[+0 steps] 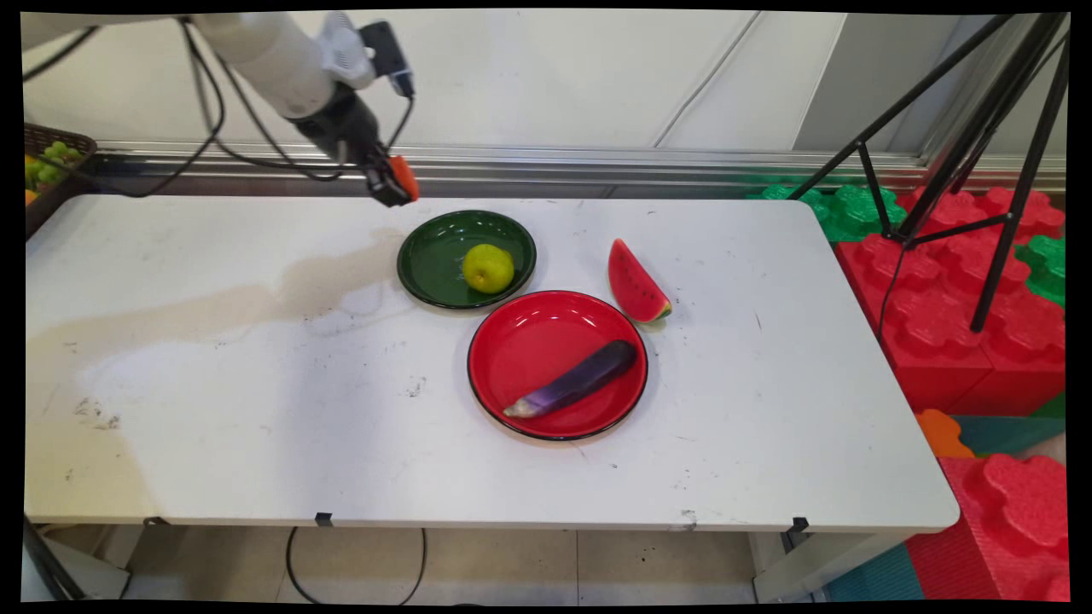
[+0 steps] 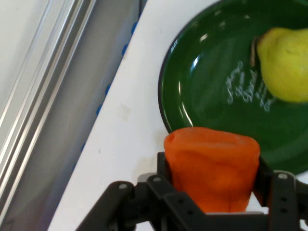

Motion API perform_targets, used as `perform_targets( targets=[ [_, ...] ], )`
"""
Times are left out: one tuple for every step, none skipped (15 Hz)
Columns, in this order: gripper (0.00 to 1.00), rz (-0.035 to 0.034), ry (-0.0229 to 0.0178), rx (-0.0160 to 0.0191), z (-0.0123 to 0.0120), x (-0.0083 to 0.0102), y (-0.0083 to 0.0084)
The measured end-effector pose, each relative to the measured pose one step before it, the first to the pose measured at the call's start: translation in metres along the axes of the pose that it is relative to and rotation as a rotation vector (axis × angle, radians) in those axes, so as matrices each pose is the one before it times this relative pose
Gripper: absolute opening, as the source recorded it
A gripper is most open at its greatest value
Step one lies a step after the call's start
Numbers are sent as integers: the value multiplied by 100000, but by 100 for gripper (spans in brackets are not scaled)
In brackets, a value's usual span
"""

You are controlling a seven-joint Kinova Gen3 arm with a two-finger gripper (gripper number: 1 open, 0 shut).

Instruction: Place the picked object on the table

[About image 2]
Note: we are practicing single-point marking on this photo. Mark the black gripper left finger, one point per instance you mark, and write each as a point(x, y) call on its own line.
point(144, 204)

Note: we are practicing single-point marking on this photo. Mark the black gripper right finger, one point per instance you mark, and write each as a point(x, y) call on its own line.
point(281, 197)

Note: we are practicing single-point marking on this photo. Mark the orange toy carrot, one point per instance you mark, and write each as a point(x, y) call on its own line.
point(211, 168)

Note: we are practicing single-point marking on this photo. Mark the blue table edge clip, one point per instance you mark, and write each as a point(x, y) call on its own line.
point(125, 49)
point(99, 110)

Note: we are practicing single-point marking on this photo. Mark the yellow toy pear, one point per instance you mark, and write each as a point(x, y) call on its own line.
point(284, 65)

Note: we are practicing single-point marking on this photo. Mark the dark green round plate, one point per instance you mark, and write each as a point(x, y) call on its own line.
point(211, 72)

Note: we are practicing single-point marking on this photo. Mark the aluminium extrusion frame rail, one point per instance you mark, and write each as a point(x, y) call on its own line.
point(43, 79)

